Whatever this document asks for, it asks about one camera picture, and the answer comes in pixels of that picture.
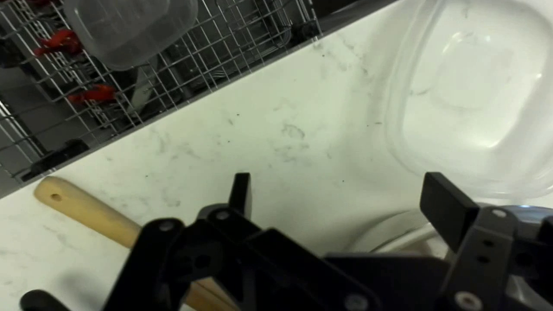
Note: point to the wooden spoon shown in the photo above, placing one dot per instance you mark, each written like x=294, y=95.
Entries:
x=99, y=216

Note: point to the red item in rack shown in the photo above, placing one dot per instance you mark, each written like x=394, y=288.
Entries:
x=68, y=43

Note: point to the black pan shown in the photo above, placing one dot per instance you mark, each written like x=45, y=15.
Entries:
x=40, y=300

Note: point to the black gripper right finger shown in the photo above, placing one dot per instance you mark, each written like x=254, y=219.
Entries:
x=501, y=254

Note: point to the clear container in rack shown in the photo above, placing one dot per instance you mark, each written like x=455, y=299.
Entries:
x=128, y=32

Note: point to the white upper dishwasher rack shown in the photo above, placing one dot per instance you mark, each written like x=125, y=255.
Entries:
x=42, y=128

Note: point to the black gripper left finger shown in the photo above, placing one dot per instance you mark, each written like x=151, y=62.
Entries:
x=260, y=269

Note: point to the clear square plastic container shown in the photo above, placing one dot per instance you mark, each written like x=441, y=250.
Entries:
x=470, y=93

